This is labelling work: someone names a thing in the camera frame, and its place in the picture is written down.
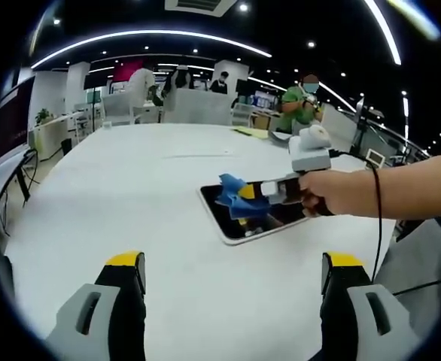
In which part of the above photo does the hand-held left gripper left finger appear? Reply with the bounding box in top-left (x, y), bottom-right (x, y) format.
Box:
top-left (45, 250), bottom-right (147, 361)

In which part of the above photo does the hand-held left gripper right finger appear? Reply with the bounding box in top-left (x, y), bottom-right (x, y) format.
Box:
top-left (319, 251), bottom-right (421, 361)

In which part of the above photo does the blue cleaning cloth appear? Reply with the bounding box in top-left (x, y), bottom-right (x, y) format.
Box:
top-left (214, 172), bottom-right (273, 221)

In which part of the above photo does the white-framed tablet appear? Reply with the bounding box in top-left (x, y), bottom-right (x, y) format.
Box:
top-left (197, 182), bottom-right (312, 247)

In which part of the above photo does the person's right hand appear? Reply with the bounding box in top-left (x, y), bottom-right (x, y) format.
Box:
top-left (297, 170), bottom-right (342, 219)

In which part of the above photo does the white upright board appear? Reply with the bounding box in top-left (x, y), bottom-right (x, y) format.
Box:
top-left (319, 102), bottom-right (357, 143)

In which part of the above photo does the yellow paper sheet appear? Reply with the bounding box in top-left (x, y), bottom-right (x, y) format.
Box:
top-left (233, 126), bottom-right (269, 140)

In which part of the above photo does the small white display device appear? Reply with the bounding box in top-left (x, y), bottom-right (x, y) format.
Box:
top-left (366, 147), bottom-right (386, 165)

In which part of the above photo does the white office chair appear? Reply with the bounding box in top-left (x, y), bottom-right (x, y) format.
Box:
top-left (230, 102), bottom-right (256, 128)
top-left (101, 93), bottom-right (135, 128)

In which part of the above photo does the person's grey clothing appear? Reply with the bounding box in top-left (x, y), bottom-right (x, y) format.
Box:
top-left (373, 219), bottom-right (441, 341)

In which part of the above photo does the grey desk partition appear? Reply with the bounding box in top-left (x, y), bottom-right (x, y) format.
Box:
top-left (161, 87), bottom-right (233, 126)

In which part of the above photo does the white side desk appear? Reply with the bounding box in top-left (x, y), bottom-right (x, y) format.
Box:
top-left (0, 145), bottom-right (41, 206)

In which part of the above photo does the curved ceiling light strip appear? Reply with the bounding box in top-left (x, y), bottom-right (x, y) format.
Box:
top-left (29, 29), bottom-right (273, 71)

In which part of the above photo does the ceiling air vent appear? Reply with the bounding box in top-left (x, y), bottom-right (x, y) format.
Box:
top-left (163, 0), bottom-right (239, 17)

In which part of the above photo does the green potted plant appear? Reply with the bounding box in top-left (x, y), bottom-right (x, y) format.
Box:
top-left (35, 108), bottom-right (54, 126)

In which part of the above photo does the black computer monitor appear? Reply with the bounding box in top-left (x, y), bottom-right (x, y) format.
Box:
top-left (0, 76), bottom-right (32, 152)

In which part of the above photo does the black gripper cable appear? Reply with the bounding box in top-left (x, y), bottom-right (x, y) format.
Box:
top-left (327, 149), bottom-right (441, 296)

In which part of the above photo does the red wall screen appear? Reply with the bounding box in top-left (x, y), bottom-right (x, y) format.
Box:
top-left (112, 59), bottom-right (147, 82)

